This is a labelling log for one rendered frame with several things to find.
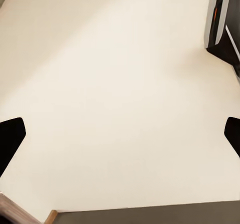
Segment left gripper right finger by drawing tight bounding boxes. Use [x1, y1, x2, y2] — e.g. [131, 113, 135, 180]
[224, 117, 240, 157]

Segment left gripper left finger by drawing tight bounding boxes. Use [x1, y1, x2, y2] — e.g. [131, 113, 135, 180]
[0, 117, 26, 177]

